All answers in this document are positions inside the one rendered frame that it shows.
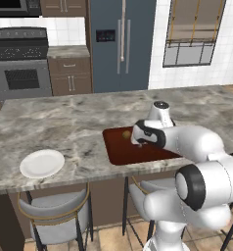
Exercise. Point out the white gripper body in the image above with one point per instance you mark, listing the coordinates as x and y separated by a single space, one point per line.
136 133

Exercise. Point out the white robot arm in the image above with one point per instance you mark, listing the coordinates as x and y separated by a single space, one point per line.
200 183

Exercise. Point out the brown kiwi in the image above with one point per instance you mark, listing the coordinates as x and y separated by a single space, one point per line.
126 134

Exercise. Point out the dark red tray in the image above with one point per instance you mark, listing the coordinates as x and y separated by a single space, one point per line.
121 152

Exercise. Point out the white round plate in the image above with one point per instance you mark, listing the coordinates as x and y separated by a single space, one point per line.
42 163

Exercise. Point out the grey stool with gold rim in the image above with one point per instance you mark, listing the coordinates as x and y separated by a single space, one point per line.
138 192
56 215

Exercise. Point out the brown base cupboards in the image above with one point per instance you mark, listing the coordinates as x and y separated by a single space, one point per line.
69 75

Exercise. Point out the blue-grey fridge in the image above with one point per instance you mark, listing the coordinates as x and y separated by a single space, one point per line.
121 45

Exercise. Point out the window with brown blind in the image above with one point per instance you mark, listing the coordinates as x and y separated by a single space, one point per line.
193 32

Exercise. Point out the grey stove with oven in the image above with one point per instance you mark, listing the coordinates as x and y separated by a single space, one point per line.
22 75

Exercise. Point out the black-legged stool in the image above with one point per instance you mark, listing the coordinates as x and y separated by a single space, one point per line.
232 225

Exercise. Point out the black microwave oven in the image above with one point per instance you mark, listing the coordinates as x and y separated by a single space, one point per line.
10 7

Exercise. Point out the brown wall cupboards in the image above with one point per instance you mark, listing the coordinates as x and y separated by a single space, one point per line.
63 7

